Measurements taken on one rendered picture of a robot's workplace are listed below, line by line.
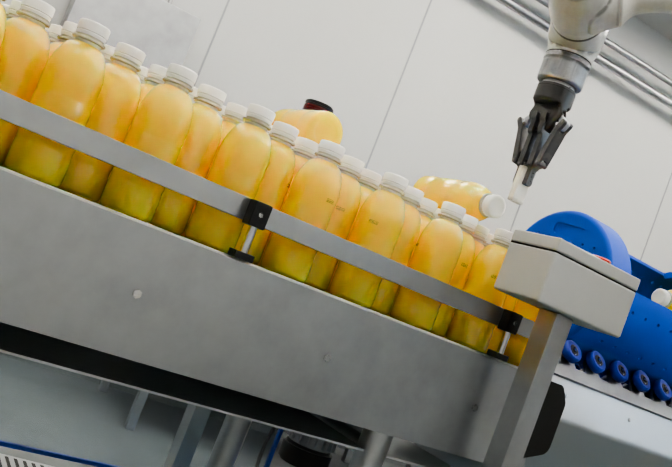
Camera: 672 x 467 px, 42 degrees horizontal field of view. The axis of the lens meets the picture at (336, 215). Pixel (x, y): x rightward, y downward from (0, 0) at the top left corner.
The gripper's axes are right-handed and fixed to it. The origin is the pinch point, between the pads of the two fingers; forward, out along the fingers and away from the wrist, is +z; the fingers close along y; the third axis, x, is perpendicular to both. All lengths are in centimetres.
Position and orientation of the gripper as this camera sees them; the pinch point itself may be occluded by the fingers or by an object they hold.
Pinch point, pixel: (521, 185)
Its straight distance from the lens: 171.7
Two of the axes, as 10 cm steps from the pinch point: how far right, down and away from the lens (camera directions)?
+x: -7.8, -3.5, -5.2
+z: -3.7, 9.3, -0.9
